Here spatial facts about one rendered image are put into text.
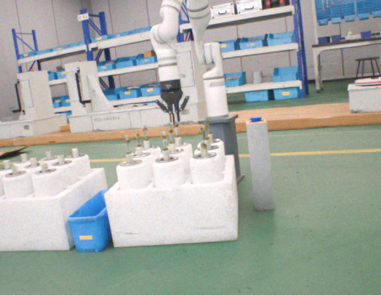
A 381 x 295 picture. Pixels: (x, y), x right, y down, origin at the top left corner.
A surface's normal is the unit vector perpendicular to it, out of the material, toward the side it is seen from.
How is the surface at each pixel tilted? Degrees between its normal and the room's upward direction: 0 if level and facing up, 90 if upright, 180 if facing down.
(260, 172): 90
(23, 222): 90
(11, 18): 90
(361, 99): 90
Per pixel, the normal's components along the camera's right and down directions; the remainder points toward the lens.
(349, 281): -0.13, -0.98
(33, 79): 0.91, -0.04
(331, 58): -0.40, 0.21
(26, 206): -0.18, 0.19
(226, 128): 0.36, 0.11
